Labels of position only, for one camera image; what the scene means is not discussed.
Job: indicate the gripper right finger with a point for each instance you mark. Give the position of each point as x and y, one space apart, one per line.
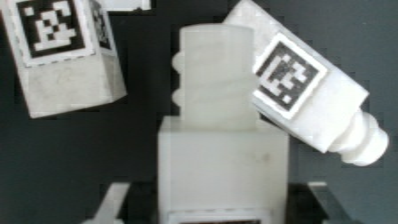
314 205

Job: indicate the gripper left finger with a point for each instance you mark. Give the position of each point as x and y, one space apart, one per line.
129 204

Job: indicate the white marker base sheet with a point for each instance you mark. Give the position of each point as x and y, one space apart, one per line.
127 5

